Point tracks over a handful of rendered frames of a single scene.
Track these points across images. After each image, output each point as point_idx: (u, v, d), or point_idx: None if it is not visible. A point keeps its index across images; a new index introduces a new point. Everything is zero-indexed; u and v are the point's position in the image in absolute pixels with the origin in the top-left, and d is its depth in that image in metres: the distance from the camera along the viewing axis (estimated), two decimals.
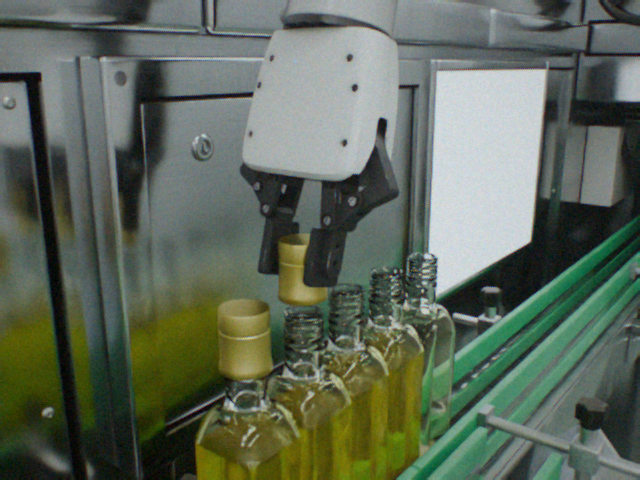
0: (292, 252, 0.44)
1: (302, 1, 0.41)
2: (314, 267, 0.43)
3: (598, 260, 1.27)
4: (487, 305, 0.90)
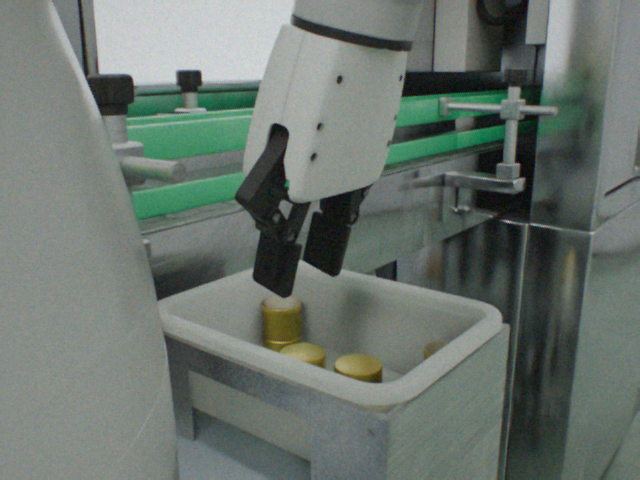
0: None
1: None
2: (257, 263, 0.43)
3: None
4: (182, 90, 0.69)
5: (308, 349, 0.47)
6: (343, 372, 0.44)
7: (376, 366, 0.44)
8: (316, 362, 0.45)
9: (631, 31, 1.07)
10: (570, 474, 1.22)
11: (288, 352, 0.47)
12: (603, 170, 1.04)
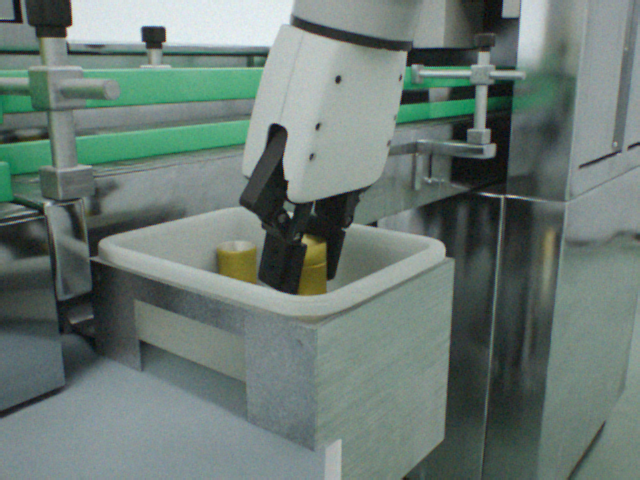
0: None
1: None
2: (263, 263, 0.44)
3: None
4: (146, 46, 0.69)
5: None
6: None
7: (319, 241, 0.44)
8: None
9: (606, 3, 1.08)
10: (548, 447, 1.22)
11: None
12: (577, 140, 1.04)
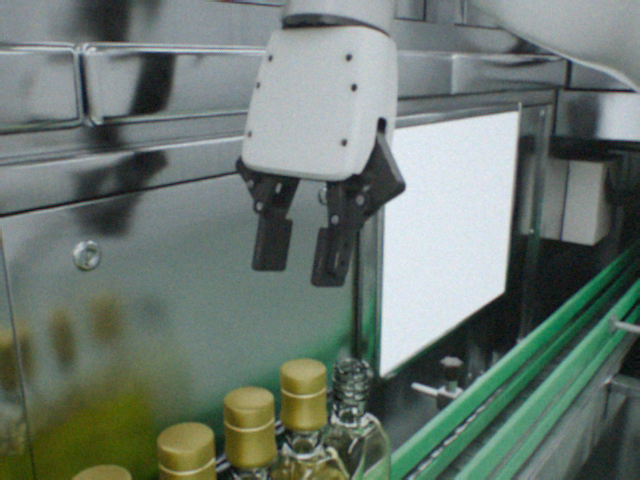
0: (170, 458, 0.38)
1: (301, 1, 0.41)
2: (322, 267, 0.43)
3: (577, 308, 1.19)
4: (447, 379, 0.83)
5: (243, 394, 0.44)
6: (319, 375, 0.47)
7: (309, 360, 0.49)
8: (269, 393, 0.44)
9: None
10: None
11: (248, 405, 0.42)
12: None
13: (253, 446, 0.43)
